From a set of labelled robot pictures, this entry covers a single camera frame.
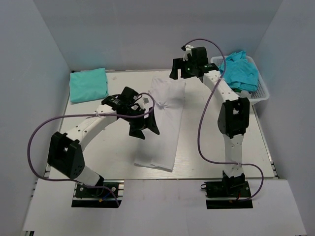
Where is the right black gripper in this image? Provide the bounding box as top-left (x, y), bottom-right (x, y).
top-left (169, 58), bottom-right (197, 81)

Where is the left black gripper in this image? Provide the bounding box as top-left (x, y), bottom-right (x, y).
top-left (121, 107), bottom-right (159, 140)

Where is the white t shirt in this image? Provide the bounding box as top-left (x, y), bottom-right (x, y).
top-left (134, 77), bottom-right (186, 172)

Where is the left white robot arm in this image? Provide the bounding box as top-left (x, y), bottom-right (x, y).
top-left (48, 87), bottom-right (159, 196)

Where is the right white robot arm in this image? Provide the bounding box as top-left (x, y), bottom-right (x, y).
top-left (169, 45), bottom-right (250, 196)

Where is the crumpled blue t shirt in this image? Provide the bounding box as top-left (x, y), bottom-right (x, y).
top-left (219, 51), bottom-right (258, 92)

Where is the folded green t shirt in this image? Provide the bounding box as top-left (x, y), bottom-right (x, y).
top-left (69, 68), bottom-right (108, 103)

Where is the grey white shirt in basket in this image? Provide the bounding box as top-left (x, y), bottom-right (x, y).
top-left (236, 90), bottom-right (252, 99)

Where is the white plastic basket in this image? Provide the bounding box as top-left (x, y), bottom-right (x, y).
top-left (210, 56), bottom-right (270, 105)

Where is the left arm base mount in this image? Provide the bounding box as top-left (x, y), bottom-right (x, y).
top-left (71, 180), bottom-right (124, 208)

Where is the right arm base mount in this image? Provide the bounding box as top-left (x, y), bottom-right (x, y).
top-left (200, 173), bottom-right (253, 209)

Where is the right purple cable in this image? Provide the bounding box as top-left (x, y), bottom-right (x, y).
top-left (182, 38), bottom-right (265, 203)

